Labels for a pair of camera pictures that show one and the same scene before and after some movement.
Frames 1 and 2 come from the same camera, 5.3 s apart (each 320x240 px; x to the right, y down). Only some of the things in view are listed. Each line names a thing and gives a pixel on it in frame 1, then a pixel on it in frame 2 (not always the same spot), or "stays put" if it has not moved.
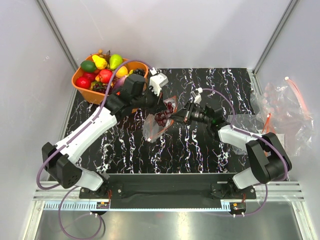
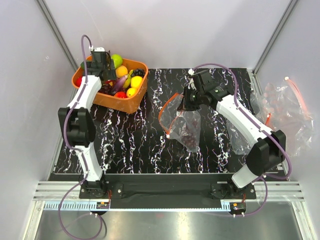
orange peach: x=121 y=72 stays put
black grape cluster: x=139 y=72 stays put
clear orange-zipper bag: x=151 y=130 → x=184 y=127
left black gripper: x=157 y=107 → x=112 y=76
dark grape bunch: x=102 y=88 stays put
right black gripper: x=184 y=114 → x=185 y=105
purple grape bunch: x=161 y=117 → x=190 y=133
